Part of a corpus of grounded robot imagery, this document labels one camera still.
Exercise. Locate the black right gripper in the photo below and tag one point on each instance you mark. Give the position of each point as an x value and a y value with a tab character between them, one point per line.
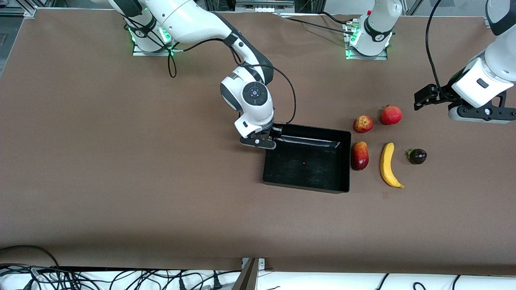
275	131

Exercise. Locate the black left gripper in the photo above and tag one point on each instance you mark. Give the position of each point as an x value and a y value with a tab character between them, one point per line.
440	94

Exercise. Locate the black plastic box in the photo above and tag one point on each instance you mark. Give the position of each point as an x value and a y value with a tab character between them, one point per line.
306	165

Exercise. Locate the red yellow striped apple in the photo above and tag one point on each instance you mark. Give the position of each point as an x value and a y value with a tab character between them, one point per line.
363	124

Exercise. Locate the yellow banana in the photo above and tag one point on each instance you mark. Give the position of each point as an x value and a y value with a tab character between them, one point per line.
387	165

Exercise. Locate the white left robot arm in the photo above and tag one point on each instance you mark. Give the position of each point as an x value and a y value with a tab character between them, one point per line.
483	80

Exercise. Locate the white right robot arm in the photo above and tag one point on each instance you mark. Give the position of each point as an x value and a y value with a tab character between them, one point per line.
189	20

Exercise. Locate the red pomegranate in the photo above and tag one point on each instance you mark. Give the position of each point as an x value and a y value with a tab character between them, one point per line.
391	115

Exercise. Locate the dark purple eggplant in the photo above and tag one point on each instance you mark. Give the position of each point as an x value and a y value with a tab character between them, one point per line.
418	156

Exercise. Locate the red yellow mango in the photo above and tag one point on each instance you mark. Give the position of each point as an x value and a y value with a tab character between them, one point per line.
360	156

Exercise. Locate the grey power strip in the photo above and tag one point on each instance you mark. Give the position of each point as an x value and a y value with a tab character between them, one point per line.
264	6

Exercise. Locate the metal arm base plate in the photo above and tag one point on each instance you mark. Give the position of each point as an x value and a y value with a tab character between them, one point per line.
367	57
153	53

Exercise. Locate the metal mount post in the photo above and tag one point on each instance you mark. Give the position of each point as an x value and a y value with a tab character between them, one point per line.
246	278

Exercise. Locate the aluminium frame bracket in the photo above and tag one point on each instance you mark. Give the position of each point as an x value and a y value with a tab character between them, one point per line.
30	12

